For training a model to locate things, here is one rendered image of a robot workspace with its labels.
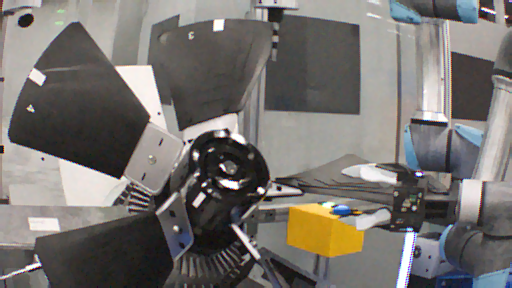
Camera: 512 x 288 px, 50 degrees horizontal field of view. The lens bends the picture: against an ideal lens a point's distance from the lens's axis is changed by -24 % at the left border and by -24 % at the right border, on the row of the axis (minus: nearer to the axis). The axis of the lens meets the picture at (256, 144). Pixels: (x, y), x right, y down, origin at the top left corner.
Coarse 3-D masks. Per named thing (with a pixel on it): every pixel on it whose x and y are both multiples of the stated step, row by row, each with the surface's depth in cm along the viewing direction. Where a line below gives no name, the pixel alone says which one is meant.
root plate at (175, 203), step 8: (176, 192) 91; (168, 200) 89; (176, 200) 91; (160, 208) 88; (168, 208) 89; (176, 208) 91; (184, 208) 92; (160, 216) 88; (168, 216) 89; (176, 216) 91; (184, 216) 93; (168, 224) 90; (176, 224) 91; (184, 224) 93; (168, 232) 90; (184, 232) 93; (192, 232) 95; (168, 240) 90; (176, 240) 92; (184, 240) 93; (192, 240) 95; (176, 248) 92; (176, 256) 92
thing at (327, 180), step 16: (336, 160) 121; (352, 160) 121; (368, 160) 121; (288, 176) 109; (304, 176) 111; (320, 176) 111; (336, 176) 111; (304, 192) 101; (320, 192) 101; (336, 192) 102; (352, 192) 104; (368, 192) 106; (384, 192) 108
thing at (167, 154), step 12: (144, 132) 95; (156, 132) 96; (168, 132) 96; (144, 144) 96; (156, 144) 96; (168, 144) 96; (180, 144) 96; (132, 156) 96; (144, 156) 96; (156, 156) 96; (168, 156) 96; (132, 168) 96; (144, 168) 96; (156, 168) 97; (168, 168) 97; (132, 180) 96; (144, 180) 97; (156, 180) 97; (156, 192) 97
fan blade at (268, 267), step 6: (258, 258) 90; (264, 258) 93; (264, 264) 89; (270, 264) 91; (264, 270) 88; (270, 270) 90; (276, 270) 96; (270, 276) 88; (276, 276) 90; (276, 282) 88; (282, 282) 91
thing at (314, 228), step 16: (304, 208) 150; (320, 208) 150; (288, 224) 152; (304, 224) 147; (320, 224) 143; (336, 224) 140; (288, 240) 152; (304, 240) 147; (320, 240) 142; (336, 240) 140; (352, 240) 143
